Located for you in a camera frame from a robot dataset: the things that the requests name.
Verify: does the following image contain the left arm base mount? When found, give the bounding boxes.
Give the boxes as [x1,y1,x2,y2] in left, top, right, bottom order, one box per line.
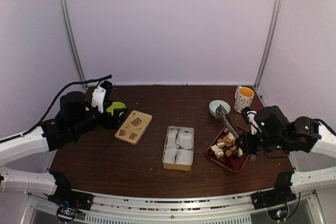
[48,187,94,210]

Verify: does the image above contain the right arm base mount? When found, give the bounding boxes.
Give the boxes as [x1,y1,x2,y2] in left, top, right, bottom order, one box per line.
[250,189,297,210]

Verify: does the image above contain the tan bear tin lid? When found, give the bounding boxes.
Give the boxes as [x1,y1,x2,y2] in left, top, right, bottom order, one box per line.
[114,110,153,145]

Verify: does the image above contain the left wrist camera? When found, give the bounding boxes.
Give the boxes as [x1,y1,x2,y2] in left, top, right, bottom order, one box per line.
[91,80,113,113]

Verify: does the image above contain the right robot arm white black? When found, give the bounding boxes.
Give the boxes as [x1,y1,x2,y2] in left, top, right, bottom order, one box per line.
[236,105,335,208]

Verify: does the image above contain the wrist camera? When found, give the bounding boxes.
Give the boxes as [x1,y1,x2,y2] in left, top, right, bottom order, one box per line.
[91,80,113,113]
[242,107,259,135]

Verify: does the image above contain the red rectangular tray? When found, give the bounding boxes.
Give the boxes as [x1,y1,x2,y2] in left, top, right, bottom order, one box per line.
[206,127,249,172]

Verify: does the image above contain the white chocolate block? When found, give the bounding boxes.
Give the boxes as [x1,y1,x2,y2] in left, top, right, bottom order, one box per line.
[211,144,219,153]

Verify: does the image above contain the left aluminium frame post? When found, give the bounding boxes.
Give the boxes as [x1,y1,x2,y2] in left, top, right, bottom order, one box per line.
[59,0,85,81]

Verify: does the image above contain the round brown chocolate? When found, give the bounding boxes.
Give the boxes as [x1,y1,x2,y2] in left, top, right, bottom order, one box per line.
[225,150,233,157]

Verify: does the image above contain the right aluminium frame post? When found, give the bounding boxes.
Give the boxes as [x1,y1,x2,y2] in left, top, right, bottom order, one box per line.
[254,0,283,89]

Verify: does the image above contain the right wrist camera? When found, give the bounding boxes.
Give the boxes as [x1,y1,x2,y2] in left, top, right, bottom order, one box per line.
[242,107,259,135]

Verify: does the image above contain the front aluminium rail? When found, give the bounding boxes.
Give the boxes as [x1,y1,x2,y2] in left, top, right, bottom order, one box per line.
[26,179,323,224]

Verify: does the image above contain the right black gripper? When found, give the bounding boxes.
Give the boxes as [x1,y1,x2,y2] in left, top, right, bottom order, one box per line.
[235,131,288,155]

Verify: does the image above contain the pale green ceramic bowl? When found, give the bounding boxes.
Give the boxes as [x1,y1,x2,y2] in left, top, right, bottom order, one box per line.
[209,100,231,118]

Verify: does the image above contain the patterned mug yellow inside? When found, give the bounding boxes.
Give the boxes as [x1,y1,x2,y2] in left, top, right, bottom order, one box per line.
[233,86,255,113]

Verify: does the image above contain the metal tongs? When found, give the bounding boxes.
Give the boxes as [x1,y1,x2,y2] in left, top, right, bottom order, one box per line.
[215,104,258,162]

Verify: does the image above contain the lime green plastic bowl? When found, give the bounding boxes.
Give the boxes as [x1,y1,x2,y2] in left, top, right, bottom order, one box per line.
[106,102,126,116]

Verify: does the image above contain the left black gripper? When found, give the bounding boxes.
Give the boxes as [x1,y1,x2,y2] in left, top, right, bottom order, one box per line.
[71,99,127,137]

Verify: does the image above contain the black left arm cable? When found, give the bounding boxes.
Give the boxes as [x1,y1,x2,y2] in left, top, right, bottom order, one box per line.
[0,74,113,143]

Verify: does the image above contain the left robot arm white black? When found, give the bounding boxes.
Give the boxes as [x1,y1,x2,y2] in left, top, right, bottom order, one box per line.
[1,88,127,206]

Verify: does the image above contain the aluminium frame post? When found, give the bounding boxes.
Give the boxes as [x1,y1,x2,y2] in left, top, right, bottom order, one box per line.
[59,0,85,81]
[254,0,283,89]

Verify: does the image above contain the tan tin box with paper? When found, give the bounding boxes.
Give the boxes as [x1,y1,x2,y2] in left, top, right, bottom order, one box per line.
[162,126,194,172]

